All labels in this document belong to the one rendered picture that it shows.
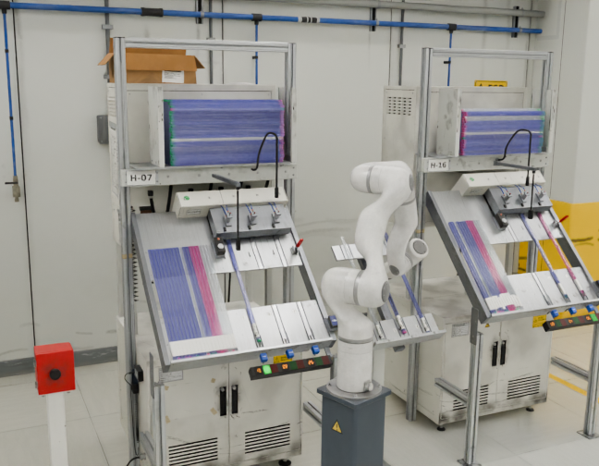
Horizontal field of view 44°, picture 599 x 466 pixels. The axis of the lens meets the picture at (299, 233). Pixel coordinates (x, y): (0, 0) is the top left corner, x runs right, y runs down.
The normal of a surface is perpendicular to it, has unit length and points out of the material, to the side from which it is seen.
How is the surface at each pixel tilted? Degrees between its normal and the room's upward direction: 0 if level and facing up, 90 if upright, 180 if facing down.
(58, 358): 90
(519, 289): 44
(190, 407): 90
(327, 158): 90
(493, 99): 90
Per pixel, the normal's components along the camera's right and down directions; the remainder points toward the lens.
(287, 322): 0.29, -0.60
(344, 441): -0.72, 0.13
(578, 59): -0.91, 0.07
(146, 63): 0.45, 0.02
